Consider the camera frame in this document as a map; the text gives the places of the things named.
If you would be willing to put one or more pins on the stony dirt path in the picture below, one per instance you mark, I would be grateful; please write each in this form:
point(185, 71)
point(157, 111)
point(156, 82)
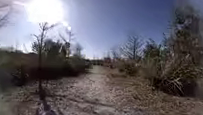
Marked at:
point(91, 93)

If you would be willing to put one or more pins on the dry scrub bushes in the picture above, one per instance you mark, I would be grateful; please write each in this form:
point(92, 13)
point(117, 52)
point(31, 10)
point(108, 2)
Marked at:
point(135, 67)
point(59, 63)

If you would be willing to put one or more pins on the tall dry bush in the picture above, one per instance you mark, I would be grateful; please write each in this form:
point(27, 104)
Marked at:
point(184, 61)

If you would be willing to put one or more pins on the robot's own part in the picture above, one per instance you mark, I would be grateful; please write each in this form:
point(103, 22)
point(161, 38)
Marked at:
point(43, 113)

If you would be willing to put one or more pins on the thin bare tree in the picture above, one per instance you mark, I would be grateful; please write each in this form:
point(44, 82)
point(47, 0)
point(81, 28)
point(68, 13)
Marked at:
point(40, 47)

